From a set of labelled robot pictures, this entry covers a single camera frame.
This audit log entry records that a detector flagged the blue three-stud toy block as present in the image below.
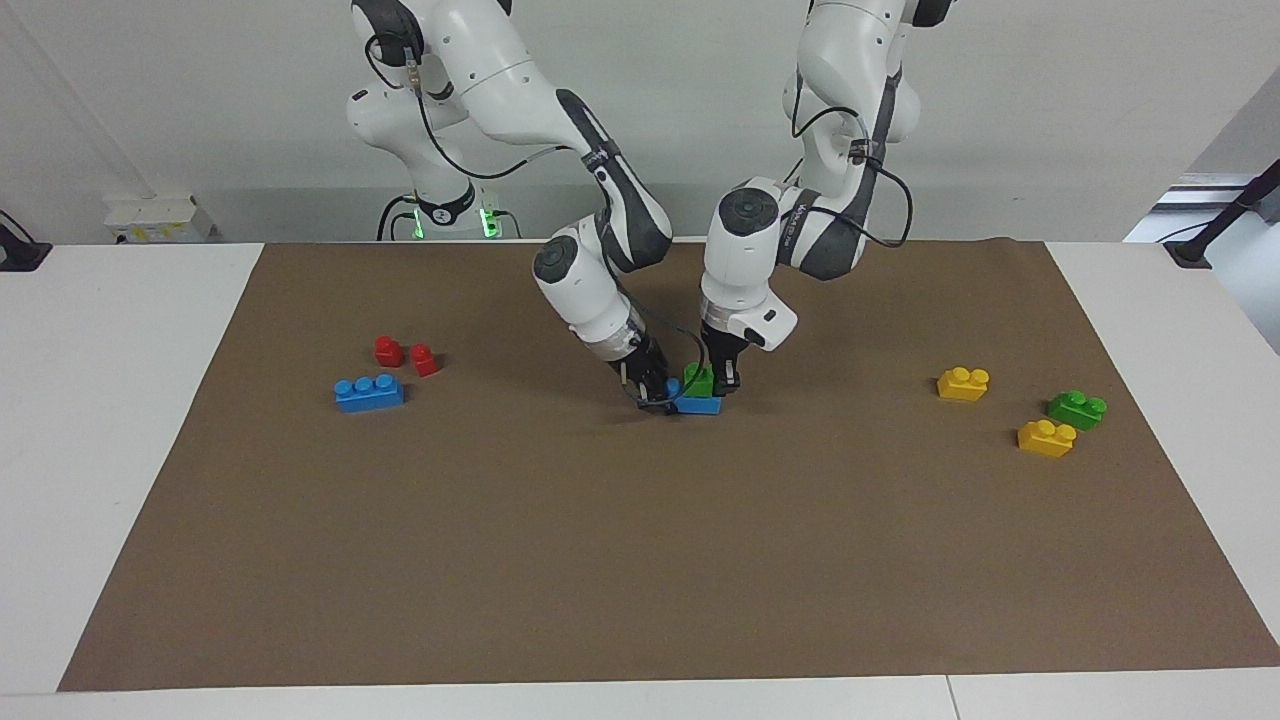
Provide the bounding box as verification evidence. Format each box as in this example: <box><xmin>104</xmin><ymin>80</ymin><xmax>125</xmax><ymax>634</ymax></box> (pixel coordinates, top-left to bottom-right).
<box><xmin>334</xmin><ymin>373</ymin><xmax>407</xmax><ymax>413</ymax></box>
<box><xmin>665</xmin><ymin>378</ymin><xmax>722</xmax><ymax>416</ymax></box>

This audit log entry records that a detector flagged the yellow two-stud toy block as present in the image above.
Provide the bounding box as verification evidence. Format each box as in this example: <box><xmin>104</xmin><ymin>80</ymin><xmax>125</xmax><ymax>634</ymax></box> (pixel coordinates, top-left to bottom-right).
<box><xmin>937</xmin><ymin>367</ymin><xmax>991</xmax><ymax>402</ymax></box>
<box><xmin>1017</xmin><ymin>419</ymin><xmax>1078</xmax><ymax>458</ymax></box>

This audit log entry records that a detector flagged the brown paper table mat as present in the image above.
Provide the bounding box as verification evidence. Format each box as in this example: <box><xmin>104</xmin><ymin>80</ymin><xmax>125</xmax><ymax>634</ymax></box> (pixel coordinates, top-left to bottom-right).
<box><xmin>57</xmin><ymin>238</ymin><xmax>1280</xmax><ymax>693</ymax></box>

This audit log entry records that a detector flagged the black stand with clamp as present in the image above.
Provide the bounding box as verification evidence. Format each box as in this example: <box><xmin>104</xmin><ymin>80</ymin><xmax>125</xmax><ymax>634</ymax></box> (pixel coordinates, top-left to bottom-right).
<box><xmin>1163</xmin><ymin>160</ymin><xmax>1280</xmax><ymax>269</ymax></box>

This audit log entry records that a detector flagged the black table clamp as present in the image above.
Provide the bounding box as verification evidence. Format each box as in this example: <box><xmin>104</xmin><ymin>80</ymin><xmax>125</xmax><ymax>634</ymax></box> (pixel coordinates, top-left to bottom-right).
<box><xmin>0</xmin><ymin>210</ymin><xmax>53</xmax><ymax>273</ymax></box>

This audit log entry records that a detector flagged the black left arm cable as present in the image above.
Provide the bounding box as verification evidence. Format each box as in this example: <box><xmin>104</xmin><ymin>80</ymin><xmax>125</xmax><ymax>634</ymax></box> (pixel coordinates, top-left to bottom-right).
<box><xmin>790</xmin><ymin>100</ymin><xmax>913</xmax><ymax>249</ymax></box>

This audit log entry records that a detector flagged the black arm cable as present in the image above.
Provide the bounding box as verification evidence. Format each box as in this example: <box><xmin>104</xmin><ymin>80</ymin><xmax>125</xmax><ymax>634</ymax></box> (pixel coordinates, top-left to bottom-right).
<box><xmin>790</xmin><ymin>100</ymin><xmax>913</xmax><ymax>249</ymax></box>
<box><xmin>365</xmin><ymin>35</ymin><xmax>706</xmax><ymax>413</ymax></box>

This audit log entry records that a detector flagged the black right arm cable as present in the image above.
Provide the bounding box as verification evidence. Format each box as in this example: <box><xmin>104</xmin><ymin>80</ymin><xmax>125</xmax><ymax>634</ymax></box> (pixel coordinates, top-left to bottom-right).
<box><xmin>365</xmin><ymin>35</ymin><xmax>706</xmax><ymax>413</ymax></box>

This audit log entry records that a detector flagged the black base cable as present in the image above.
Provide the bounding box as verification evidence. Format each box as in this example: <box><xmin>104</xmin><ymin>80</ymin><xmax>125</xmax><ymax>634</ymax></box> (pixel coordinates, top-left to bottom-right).
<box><xmin>377</xmin><ymin>193</ymin><xmax>421</xmax><ymax>242</ymax></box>

